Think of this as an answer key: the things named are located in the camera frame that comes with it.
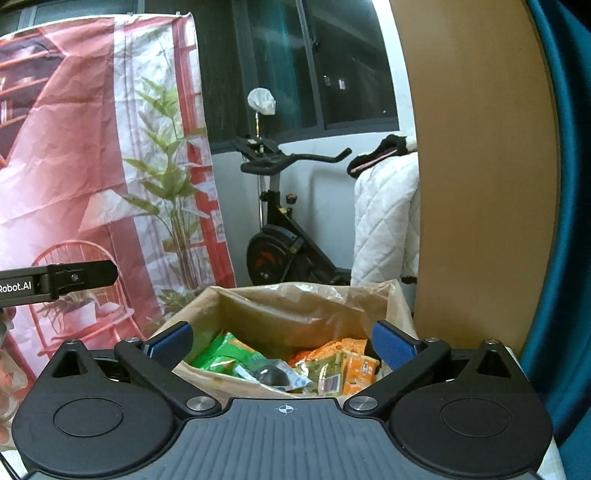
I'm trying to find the green snack packet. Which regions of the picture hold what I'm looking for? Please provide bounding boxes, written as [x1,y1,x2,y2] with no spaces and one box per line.
[190,332,266,374]

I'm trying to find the teal curtain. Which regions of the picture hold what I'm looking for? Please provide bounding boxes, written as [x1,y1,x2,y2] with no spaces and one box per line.
[517,0,591,480]

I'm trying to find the orange crinkled snack packet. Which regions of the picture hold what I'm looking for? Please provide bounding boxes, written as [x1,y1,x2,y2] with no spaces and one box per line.
[288,338,368,365]

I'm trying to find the white quilted blanket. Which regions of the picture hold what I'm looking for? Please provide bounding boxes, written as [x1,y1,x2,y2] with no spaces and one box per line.
[350,157,422,287]

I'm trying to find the black exercise bike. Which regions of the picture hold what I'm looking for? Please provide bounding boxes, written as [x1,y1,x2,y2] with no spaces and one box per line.
[232,135,354,287]

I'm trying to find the red printed backdrop cloth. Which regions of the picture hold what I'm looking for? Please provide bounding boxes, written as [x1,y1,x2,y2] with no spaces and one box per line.
[0,11,237,370]

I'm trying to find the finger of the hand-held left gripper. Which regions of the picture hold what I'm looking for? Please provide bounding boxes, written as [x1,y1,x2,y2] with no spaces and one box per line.
[48,260,119,301]

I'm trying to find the clear packet with black item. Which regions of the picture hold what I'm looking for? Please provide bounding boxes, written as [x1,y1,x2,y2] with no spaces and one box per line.
[231,360,312,393]

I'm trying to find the white plastic bag cover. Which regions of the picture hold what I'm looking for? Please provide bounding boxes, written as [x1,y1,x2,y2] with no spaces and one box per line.
[247,88,277,116]

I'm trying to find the black and pink garment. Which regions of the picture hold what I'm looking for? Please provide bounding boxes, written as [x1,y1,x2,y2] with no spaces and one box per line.
[346,134,419,178]

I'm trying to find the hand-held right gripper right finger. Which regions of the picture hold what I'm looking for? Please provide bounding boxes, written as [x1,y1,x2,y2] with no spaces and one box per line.
[342,319,529,418]

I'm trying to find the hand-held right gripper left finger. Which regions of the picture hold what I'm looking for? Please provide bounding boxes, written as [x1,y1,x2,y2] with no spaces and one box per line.
[48,322,221,418]

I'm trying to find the dark window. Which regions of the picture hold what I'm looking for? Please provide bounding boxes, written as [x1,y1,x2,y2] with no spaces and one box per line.
[194,0,400,139]

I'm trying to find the cardboard box with plastic liner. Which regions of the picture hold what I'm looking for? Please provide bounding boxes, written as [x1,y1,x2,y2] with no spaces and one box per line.
[152,279,419,400]

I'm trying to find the wooden panel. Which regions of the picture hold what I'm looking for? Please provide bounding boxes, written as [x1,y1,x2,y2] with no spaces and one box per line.
[390,0,561,352]

